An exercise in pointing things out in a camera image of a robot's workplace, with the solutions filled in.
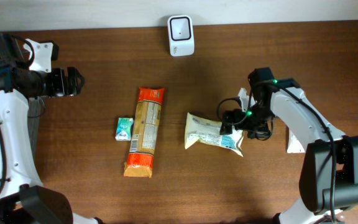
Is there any white cream tube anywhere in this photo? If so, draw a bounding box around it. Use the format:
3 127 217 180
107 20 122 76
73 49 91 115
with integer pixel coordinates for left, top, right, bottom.
287 129 305 153

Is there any yellow snack bag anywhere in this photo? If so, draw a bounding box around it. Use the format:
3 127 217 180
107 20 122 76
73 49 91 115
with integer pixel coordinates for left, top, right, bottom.
184 113 244 157

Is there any small teal tissue pack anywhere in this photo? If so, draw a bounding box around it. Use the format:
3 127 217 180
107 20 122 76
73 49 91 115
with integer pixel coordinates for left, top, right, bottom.
115 118 134 141

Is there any orange biscuit packet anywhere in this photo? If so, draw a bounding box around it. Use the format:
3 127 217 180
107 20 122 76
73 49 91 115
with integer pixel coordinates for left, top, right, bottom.
124 87 165 177

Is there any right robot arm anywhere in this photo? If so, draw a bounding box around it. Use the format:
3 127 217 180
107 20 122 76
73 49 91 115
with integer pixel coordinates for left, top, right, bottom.
217 67 358 224

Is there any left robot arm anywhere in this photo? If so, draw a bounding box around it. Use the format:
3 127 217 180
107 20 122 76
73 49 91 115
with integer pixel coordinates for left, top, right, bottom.
0 33 99 223

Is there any white barcode scanner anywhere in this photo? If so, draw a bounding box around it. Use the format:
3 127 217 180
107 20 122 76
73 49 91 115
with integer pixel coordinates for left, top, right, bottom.
167 15 195 57

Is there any grey plastic mesh basket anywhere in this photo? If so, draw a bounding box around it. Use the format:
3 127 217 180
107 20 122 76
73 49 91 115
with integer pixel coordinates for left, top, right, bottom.
27 98 43 159

